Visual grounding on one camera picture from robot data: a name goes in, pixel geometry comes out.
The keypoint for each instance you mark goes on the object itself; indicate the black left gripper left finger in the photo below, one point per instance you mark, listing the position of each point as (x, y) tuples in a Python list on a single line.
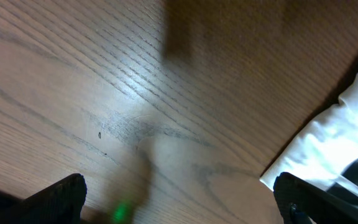
[(61, 202)]

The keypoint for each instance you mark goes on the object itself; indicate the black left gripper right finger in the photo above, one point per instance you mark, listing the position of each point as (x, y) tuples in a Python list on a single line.
[(301, 202)]

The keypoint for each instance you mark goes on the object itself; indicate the white t-shirt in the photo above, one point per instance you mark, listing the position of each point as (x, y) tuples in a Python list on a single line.
[(321, 152)]

